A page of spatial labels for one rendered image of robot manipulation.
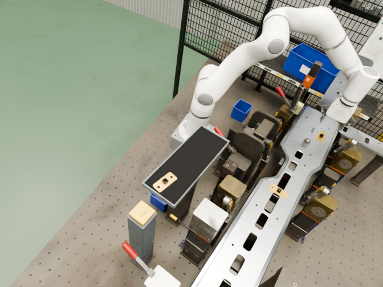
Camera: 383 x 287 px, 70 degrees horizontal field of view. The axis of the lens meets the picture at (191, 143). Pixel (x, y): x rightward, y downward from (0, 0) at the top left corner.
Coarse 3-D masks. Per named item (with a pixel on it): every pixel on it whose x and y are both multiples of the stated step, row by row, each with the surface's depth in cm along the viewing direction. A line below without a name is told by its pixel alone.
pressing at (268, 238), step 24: (312, 120) 151; (288, 144) 136; (312, 144) 139; (312, 168) 128; (264, 192) 116; (288, 192) 118; (240, 216) 107; (288, 216) 111; (240, 240) 101; (264, 240) 102; (216, 264) 94; (264, 264) 97
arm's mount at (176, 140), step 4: (184, 120) 166; (180, 124) 163; (208, 124) 167; (212, 128) 166; (176, 132) 159; (172, 136) 157; (176, 136) 157; (180, 136) 158; (172, 140) 158; (176, 140) 157; (180, 140) 156; (172, 144) 161; (176, 144) 159; (180, 144) 158; (176, 148) 162
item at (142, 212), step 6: (138, 204) 87; (144, 204) 87; (132, 210) 86; (138, 210) 86; (144, 210) 86; (150, 210) 87; (132, 216) 85; (138, 216) 85; (144, 216) 85; (150, 216) 86; (138, 222) 84; (144, 222) 84
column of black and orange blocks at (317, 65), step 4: (316, 60) 153; (316, 64) 151; (320, 64) 151; (312, 68) 154; (316, 68) 153; (308, 72) 160; (312, 72) 155; (316, 72) 154; (308, 76) 158; (312, 76) 157; (304, 80) 160; (312, 80) 158; (308, 84) 160; (304, 92) 165; (300, 96) 168; (292, 100) 173; (300, 100) 169
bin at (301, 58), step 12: (300, 48) 176; (312, 48) 170; (288, 60) 169; (300, 60) 163; (312, 60) 174; (324, 60) 169; (288, 72) 173; (300, 72) 167; (324, 72) 157; (336, 72) 167; (312, 84) 165; (324, 84) 160
